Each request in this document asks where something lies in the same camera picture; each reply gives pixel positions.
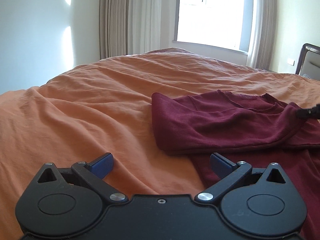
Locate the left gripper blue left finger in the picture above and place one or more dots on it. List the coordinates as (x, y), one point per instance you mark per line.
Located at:
(91, 175)

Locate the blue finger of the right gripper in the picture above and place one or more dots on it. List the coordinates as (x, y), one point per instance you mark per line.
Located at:
(309, 113)

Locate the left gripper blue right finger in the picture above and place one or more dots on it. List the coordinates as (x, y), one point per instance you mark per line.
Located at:
(232, 175)

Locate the left beige curtain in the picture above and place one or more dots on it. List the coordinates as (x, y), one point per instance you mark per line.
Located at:
(136, 26)

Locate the wall socket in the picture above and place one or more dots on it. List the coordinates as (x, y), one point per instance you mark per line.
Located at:
(291, 62)

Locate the maroon sweater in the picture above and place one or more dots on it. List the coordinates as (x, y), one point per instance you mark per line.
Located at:
(256, 129)

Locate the orange duvet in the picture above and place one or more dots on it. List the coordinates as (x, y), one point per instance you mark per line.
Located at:
(106, 107)

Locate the dark wood padded headboard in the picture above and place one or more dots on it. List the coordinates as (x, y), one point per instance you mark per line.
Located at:
(308, 63)

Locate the bright window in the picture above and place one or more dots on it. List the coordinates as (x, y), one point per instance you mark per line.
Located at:
(225, 24)

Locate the beige curtain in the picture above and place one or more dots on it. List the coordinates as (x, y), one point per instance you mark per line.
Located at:
(136, 26)
(262, 34)

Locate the right beige curtain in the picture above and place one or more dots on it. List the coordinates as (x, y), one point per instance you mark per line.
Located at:
(262, 34)

